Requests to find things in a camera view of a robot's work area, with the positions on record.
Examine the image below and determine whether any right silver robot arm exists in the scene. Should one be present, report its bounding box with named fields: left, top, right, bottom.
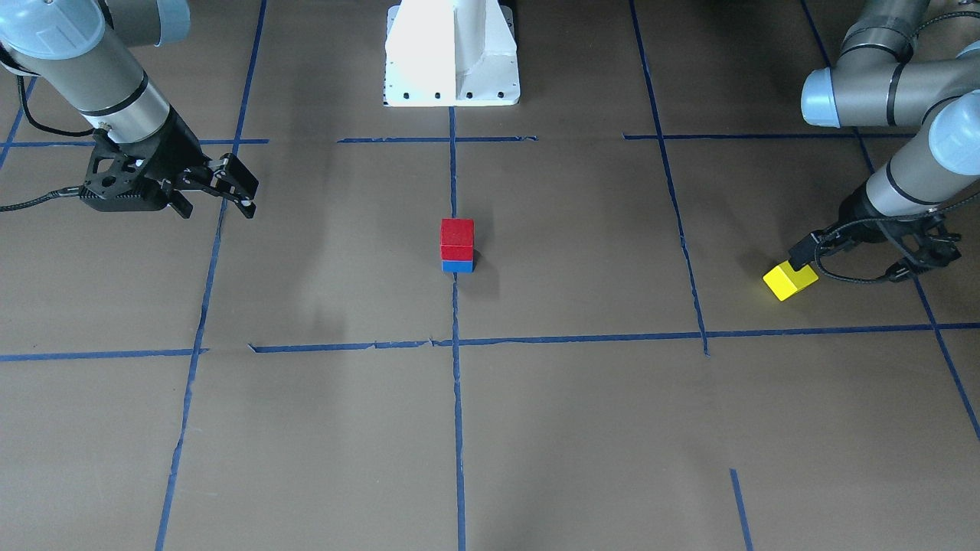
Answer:
left=1, top=1, right=259, bottom=219

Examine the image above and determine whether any red wooden block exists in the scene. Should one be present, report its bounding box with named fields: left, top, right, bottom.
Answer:
left=439, top=217, right=475, bottom=262

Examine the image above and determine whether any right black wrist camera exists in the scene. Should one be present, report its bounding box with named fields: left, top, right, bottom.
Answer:
left=78, top=142, right=169, bottom=213

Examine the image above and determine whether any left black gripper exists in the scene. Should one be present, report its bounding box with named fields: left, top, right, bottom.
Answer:
left=789, top=187, right=888, bottom=271

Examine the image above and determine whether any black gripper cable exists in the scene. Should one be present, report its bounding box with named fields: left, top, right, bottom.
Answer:
left=0, top=46, right=100, bottom=214
left=813, top=8, right=980, bottom=285

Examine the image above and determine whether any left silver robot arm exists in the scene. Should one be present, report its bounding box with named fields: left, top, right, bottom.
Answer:
left=789, top=1, right=979, bottom=280

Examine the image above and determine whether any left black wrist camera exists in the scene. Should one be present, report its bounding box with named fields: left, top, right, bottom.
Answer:
left=878, top=215, right=962, bottom=282

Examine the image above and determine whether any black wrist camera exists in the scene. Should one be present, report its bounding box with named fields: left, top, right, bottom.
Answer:
left=78, top=142, right=169, bottom=213
left=878, top=215, right=962, bottom=282

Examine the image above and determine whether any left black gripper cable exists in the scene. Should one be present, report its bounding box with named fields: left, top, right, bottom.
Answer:
left=813, top=8, right=980, bottom=285

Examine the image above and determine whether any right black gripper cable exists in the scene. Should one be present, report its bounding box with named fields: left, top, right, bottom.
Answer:
left=0, top=46, right=100, bottom=214

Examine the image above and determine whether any blue wooden block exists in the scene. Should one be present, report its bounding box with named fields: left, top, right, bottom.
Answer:
left=441, top=260, right=475, bottom=273

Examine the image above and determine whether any yellow wooden block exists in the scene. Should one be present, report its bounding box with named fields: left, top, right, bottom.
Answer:
left=763, top=260, right=819, bottom=302

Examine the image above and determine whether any white pedestal column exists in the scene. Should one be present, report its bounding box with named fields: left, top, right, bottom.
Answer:
left=383, top=1, right=521, bottom=108

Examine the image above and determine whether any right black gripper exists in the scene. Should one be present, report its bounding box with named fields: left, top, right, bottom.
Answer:
left=130, top=108, right=259, bottom=220

